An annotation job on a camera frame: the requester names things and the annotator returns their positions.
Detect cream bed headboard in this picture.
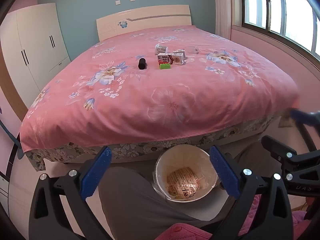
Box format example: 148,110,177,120
96,4,192,42

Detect floral patterned mattress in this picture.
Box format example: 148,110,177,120
27,115,292,172

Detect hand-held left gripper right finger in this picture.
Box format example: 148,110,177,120
209,145,293,240

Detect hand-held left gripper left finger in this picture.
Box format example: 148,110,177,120
29,145,115,240

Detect printed snack wrapper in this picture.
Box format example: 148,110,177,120
166,167,201,198

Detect white wardrobe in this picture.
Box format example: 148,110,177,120
0,3,71,115

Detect white yogurt cup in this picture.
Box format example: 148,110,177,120
154,43,169,56

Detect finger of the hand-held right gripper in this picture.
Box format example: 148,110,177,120
261,134,300,166
289,108,320,153

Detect large white milk carton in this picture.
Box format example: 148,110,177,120
157,53,186,66

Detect pink fluffy slipper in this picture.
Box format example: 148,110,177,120
154,222,213,240
252,194,320,240

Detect white trash bin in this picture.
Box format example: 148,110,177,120
154,145,219,203

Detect pale pink curtain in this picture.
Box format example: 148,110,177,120
214,0,242,41

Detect person's grey trousers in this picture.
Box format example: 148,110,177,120
98,140,284,240

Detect window with white frame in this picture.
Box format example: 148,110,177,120
239,0,320,63

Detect pink floral bed sheet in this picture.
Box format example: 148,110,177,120
19,24,300,153

